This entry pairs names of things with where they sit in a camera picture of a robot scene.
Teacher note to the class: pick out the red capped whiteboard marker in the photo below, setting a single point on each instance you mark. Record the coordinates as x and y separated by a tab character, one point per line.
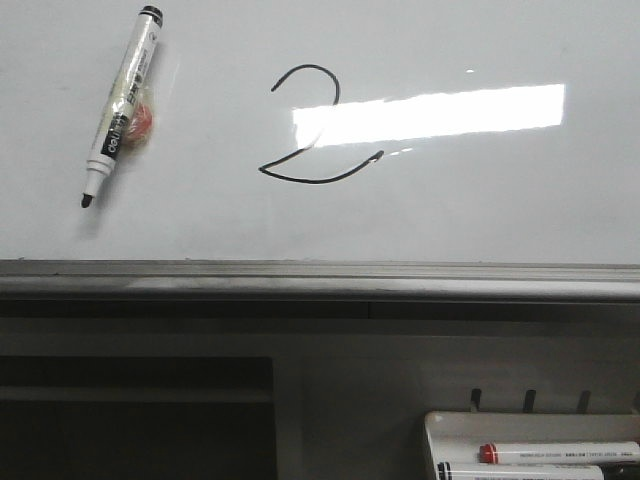
560	453

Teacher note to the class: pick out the white marker tray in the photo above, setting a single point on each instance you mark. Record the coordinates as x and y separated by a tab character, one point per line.
457	436

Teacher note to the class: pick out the white whiteboard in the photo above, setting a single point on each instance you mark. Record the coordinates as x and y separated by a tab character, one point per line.
399	149

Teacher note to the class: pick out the black capped whiteboard marker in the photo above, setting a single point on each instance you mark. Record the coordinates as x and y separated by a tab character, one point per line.
462	471

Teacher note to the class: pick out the white black whiteboard marker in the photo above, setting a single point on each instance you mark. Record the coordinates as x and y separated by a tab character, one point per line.
121	103

